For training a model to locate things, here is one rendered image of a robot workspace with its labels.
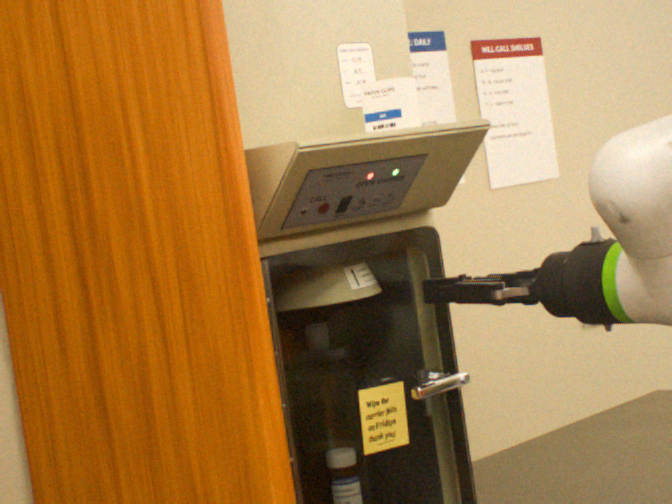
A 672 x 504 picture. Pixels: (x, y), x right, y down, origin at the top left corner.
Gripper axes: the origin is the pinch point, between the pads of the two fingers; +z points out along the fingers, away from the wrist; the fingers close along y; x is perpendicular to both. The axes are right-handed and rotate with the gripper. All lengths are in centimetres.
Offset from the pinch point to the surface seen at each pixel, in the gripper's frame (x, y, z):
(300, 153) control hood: -18.7, 26.8, -6.4
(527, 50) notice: -34, -84, 48
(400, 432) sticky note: 16.1, 8.2, 3.5
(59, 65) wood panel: -33, 36, 23
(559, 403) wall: 33, -80, 48
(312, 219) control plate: -11.3, 19.9, 0.8
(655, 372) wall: 34, -113, 48
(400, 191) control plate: -12.9, 6.7, -0.7
